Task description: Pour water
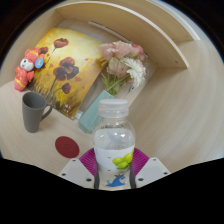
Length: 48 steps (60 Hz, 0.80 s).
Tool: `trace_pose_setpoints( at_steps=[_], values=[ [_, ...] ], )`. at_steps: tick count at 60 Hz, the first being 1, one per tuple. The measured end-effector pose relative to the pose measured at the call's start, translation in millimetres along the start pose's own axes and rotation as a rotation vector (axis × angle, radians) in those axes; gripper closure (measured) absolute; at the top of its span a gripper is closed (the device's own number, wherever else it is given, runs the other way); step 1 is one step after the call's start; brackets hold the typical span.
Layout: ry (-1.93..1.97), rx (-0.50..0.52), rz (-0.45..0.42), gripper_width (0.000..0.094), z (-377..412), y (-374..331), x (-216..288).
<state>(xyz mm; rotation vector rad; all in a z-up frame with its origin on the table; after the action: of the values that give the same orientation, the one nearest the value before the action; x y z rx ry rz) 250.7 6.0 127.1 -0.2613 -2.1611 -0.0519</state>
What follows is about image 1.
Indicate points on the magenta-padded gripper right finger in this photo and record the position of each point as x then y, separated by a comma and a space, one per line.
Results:
151, 170

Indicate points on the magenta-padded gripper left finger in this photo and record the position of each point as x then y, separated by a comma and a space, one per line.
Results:
76, 171

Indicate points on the clear plastic water bottle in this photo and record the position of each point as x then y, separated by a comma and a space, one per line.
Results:
113, 146

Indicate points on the flat round red coaster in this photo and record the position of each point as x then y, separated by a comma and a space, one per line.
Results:
66, 146

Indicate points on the teal faceted vase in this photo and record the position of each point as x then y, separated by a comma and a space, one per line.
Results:
90, 118

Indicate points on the grey mug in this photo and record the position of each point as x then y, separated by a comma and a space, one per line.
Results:
32, 115

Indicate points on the pink and white flower bouquet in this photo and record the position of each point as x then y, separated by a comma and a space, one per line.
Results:
121, 61

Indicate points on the red plush toy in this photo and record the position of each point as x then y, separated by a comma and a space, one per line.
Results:
24, 71

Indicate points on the yellow poppy painting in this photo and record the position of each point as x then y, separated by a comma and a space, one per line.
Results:
75, 53

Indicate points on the wooden shelf board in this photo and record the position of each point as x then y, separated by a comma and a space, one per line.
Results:
133, 25

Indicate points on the white light bar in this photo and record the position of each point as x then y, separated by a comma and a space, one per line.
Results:
106, 27

